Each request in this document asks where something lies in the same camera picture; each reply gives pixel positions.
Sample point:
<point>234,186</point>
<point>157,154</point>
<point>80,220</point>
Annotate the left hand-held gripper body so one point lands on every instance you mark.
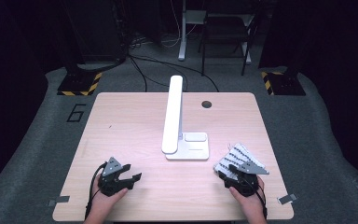
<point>112,168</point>

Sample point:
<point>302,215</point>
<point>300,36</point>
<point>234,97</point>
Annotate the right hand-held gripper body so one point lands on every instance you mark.
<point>248,183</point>

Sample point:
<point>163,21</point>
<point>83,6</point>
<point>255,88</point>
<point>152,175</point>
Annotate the white grey patterned cloth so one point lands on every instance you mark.
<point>236,155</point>

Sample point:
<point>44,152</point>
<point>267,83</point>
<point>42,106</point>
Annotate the white desk lamp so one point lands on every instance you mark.
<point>172,118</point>

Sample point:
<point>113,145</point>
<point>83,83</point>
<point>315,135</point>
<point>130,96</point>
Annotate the person's right hand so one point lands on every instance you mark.
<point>251,205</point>

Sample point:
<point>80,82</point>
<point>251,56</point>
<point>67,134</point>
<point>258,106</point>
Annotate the person's left hand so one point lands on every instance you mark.
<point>104,203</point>

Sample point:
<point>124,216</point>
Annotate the grey tape strip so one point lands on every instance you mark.
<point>287,198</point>
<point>59,200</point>

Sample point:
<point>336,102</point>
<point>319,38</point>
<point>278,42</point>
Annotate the black yellow striped stand base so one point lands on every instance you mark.
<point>77,84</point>
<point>284,84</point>

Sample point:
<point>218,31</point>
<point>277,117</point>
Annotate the black equipment rack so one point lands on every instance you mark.
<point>96,31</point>

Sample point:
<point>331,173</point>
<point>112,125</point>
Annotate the black folding chair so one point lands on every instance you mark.
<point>227,28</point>

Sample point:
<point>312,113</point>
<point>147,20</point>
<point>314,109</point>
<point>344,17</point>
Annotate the white table frame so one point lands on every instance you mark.
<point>182,34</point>

